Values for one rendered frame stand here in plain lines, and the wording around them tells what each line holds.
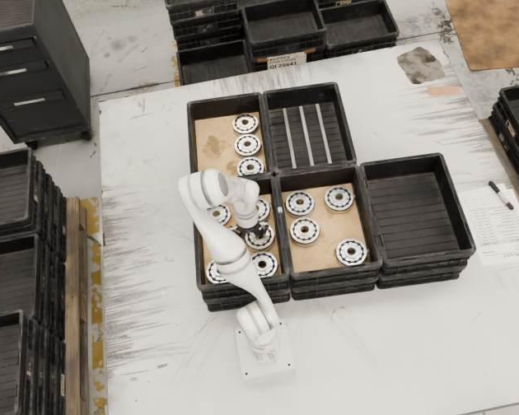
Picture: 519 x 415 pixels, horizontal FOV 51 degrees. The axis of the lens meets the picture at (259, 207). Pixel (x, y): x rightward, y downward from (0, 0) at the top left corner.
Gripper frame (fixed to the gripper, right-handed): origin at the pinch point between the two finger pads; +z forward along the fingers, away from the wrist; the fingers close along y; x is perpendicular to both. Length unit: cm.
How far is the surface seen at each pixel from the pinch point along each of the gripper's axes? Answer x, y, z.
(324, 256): -10.2, 24.2, 2.4
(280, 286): -18.9, 7.5, 1.9
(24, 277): 23, -103, 48
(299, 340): -33.7, 11.2, 15.3
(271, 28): 145, 26, 37
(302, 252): -7.4, 17.0, 2.4
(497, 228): -4, 90, 15
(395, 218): 0, 51, 3
